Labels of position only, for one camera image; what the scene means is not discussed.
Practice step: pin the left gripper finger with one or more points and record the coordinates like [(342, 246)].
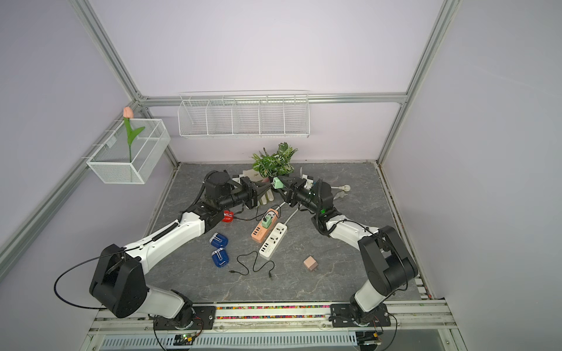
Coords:
[(264, 186), (267, 196)]

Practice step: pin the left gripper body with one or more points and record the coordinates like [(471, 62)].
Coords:
[(250, 193)]

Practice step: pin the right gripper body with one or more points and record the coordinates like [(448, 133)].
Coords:
[(293, 195)]

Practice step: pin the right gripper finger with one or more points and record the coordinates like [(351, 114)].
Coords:
[(285, 194), (284, 179)]

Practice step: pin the green USB charger cube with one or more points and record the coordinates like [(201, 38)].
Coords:
[(268, 219)]

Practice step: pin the black USB cable spare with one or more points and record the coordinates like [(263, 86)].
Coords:
[(269, 265)]

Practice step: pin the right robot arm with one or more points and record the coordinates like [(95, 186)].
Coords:
[(387, 261)]

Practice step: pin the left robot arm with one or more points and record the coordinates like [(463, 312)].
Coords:
[(119, 282)]

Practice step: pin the blue electric shaver upper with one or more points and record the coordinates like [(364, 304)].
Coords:
[(218, 240)]

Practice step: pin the blue electric shaver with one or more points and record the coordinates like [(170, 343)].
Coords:
[(218, 240), (220, 257)]

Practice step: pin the blue electric shaver lower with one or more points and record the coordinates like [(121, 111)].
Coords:
[(220, 257)]

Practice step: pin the white gardening glove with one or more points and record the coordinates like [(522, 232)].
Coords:
[(253, 175)]

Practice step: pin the potted green plant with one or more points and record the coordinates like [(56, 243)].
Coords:
[(276, 164)]

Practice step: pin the orange power strip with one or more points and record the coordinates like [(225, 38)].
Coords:
[(259, 234)]

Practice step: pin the white power strip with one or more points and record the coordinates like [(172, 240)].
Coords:
[(272, 242)]

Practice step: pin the pink charger cube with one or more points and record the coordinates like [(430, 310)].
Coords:
[(311, 263)]

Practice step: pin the artificial pink tulip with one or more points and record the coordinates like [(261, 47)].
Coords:
[(132, 134)]

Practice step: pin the white wire wall shelf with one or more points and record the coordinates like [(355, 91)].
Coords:
[(225, 114)]

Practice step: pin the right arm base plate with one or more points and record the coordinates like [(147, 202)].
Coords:
[(350, 315)]

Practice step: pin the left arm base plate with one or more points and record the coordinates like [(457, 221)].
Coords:
[(194, 318)]

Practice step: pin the white mesh wall basket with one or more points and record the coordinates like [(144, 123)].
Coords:
[(110, 161)]

